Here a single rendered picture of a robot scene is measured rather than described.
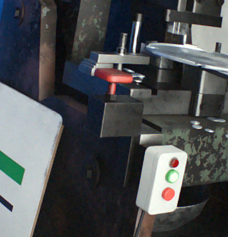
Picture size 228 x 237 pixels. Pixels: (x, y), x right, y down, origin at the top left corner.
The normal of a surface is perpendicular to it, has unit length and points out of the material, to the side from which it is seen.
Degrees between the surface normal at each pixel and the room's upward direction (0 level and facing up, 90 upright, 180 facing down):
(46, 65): 74
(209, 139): 90
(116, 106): 90
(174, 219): 105
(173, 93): 90
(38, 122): 78
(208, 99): 90
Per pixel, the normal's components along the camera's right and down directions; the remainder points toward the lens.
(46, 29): 0.56, 0.00
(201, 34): 0.54, 0.29
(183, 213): 0.44, 0.53
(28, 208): -0.74, -0.16
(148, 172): -0.83, 0.02
